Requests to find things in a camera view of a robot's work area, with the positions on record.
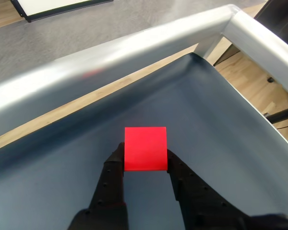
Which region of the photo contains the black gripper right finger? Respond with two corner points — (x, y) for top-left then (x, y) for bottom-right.
(167, 148), (252, 230)

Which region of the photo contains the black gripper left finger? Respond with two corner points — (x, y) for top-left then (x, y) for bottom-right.
(67, 142), (131, 230)

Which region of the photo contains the black furniture panel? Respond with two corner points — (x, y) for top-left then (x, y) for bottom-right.
(253, 0), (288, 52)

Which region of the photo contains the black chair base leg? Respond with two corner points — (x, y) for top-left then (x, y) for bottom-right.
(261, 99), (288, 125)

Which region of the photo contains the white board with black frame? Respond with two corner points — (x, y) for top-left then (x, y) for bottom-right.
(11, 0), (114, 23)

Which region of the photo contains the red cube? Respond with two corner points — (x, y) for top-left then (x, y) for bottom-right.
(124, 126), (168, 172)

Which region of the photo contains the silver metal frame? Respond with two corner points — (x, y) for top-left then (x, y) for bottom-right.
(0, 3), (288, 125)

